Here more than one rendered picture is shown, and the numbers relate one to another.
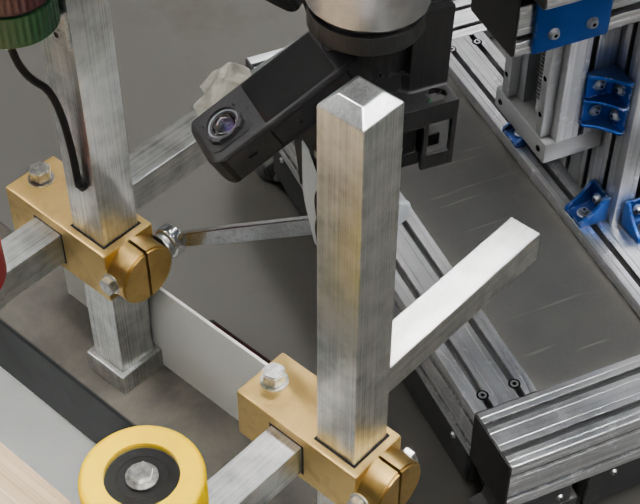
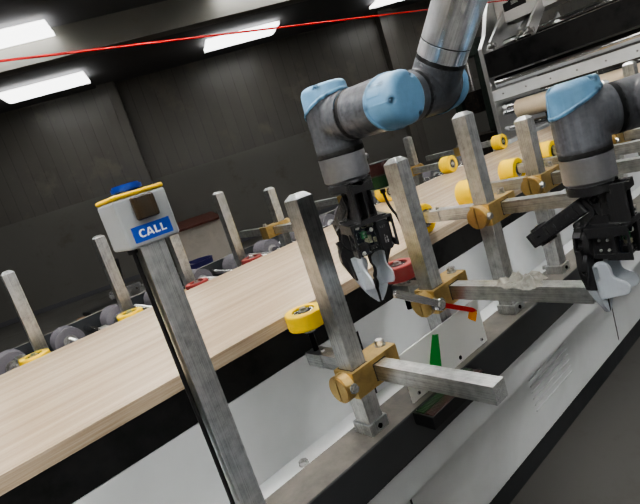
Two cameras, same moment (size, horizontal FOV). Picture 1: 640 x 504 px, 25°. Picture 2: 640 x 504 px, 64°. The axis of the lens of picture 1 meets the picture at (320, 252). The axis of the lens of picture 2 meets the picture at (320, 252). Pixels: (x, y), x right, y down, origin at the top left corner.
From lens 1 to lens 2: 1.24 m
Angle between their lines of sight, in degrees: 90
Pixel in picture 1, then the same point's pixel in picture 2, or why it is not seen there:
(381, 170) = (296, 223)
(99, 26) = (401, 197)
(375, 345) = (325, 310)
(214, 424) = not seen: hidden behind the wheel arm
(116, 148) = (416, 250)
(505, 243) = (480, 378)
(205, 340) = (427, 346)
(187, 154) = (486, 290)
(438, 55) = (354, 208)
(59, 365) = not seen: hidden behind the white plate
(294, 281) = not seen: outside the picture
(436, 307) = (430, 370)
